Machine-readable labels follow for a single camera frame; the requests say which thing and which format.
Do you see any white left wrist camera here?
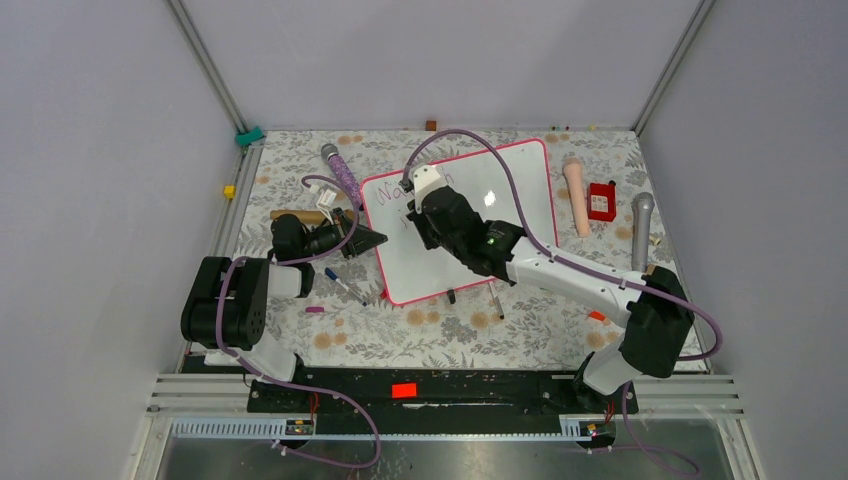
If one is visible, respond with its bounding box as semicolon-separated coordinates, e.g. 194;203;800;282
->
313;188;337;210

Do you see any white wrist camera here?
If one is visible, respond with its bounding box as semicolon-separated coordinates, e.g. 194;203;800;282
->
313;188;337;210
404;165;447;213

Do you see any floral patterned table mat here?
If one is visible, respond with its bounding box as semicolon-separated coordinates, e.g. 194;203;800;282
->
236;131;652;370

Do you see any teal block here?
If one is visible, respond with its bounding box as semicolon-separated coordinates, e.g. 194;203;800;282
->
235;126;265;148

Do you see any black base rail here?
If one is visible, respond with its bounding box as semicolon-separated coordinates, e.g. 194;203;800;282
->
247;367;639;435

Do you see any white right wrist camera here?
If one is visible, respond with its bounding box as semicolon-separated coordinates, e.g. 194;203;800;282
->
404;165;447;213

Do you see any red box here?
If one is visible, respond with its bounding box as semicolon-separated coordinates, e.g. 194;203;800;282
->
587;181;617;222

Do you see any purple patterned toy microphone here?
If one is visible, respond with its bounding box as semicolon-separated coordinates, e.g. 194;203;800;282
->
320;143;364;210

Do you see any pink framed whiteboard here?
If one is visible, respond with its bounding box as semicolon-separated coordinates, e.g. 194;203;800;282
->
361;138;559;306

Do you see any red label on rail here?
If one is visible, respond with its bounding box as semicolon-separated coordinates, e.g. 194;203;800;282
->
390;382;418;399

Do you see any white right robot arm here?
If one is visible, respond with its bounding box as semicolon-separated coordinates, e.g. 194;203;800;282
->
408;186;693;412

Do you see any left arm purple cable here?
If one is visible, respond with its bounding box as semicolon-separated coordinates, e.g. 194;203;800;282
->
214;174;384;470

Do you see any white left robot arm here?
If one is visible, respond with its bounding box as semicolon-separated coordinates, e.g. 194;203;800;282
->
180;208;388;411

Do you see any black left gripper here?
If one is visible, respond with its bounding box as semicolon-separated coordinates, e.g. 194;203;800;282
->
298;207;385;262

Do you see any silver toy microphone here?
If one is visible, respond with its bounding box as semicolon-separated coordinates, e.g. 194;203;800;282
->
631;192;655;272

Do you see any blue capped marker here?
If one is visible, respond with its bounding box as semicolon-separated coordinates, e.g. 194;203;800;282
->
324;267;368;306

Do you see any brown wooden toy microphone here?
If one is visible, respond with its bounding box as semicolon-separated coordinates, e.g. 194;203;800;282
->
270;208;358;227

